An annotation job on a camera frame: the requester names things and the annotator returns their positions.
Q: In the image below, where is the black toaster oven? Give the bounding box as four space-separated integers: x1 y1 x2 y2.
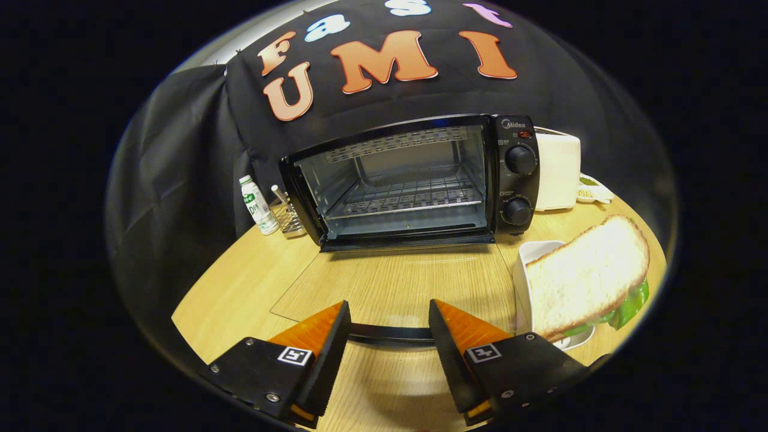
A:
270 113 541 347

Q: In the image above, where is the white bread toaster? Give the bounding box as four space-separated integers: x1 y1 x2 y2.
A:
533 127 581 212

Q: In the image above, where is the white square plate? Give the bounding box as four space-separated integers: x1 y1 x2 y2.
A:
512 240 596 352

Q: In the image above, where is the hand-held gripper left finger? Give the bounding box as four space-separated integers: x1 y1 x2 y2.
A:
201 300 352 429

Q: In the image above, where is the black backdrop cloth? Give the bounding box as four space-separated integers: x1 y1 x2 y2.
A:
105 0 679 313

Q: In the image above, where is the small white dish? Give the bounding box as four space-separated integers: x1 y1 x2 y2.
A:
576 174 615 205

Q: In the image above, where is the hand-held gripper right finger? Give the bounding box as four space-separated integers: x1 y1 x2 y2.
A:
428 298 613 427

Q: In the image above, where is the white bottle with green label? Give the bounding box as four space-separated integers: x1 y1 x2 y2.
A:
239 175 280 236

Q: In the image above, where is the metal wire rack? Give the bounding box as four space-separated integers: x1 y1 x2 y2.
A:
269 185 308 238

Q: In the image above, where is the lettuce sandwich with white bread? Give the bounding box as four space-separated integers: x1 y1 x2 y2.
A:
526 215 651 341

